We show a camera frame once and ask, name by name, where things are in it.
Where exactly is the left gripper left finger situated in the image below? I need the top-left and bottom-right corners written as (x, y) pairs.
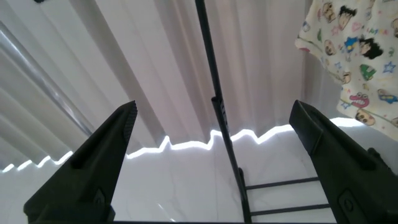
top-left (23, 100), bottom-right (139, 223)

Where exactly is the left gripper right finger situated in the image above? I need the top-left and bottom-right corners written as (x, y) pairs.
top-left (289, 99), bottom-right (398, 223)

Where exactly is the cream printed garment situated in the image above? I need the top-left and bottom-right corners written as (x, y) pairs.
top-left (294, 0), bottom-right (398, 142)

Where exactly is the black clothes rack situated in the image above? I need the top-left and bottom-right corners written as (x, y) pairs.
top-left (194, 0), bottom-right (331, 223)

